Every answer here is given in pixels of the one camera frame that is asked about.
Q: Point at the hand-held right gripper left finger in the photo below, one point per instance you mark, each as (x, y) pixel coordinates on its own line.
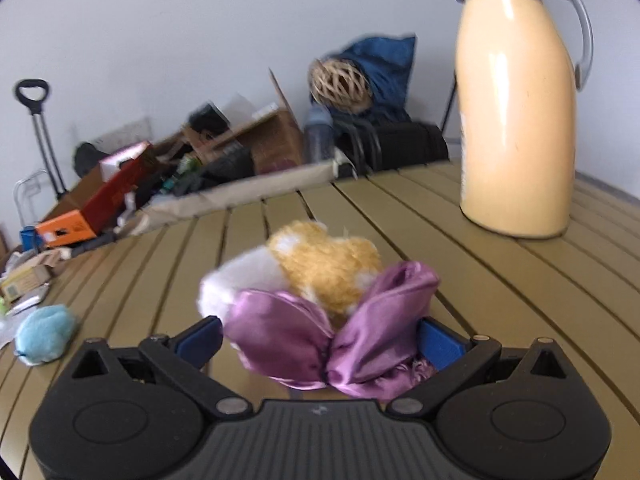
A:
(202, 342)

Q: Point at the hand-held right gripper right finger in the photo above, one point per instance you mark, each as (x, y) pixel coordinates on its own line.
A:
(447, 345)

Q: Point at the plush toy with purple bow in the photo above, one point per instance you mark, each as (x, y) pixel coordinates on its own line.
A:
(325, 270)

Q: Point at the tan folding table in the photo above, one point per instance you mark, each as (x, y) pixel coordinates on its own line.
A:
(500, 300)

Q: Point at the light blue plush toy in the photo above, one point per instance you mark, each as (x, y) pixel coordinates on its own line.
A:
(45, 335)

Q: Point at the orange long box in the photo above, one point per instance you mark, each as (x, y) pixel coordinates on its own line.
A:
(115, 190)

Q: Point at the black backpack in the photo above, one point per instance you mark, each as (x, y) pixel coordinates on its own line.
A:
(230, 167)

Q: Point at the small pale yellow box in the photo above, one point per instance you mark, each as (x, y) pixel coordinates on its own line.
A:
(25, 282)

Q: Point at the white paper sheet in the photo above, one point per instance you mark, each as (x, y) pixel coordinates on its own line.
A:
(7, 327)

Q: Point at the small blue box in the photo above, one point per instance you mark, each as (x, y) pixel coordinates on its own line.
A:
(31, 240)

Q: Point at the black suitcase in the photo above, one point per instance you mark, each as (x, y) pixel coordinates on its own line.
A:
(410, 145)

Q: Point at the open brown cardboard box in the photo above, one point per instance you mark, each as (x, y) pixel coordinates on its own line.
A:
(275, 145)

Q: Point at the black round bag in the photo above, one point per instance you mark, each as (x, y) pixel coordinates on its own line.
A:
(87, 160)

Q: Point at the black pouch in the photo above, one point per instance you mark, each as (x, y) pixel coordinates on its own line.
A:
(210, 120)

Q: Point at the grey blue water bottle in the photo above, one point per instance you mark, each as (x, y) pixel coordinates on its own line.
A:
(317, 135)

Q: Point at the yellow thermos jug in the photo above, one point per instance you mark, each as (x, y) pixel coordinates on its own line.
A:
(515, 110)

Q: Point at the dark blue cloth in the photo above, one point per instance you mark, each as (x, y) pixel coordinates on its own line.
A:
(385, 70)

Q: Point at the woven rattan ball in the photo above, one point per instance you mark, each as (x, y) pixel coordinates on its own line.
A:
(340, 82)

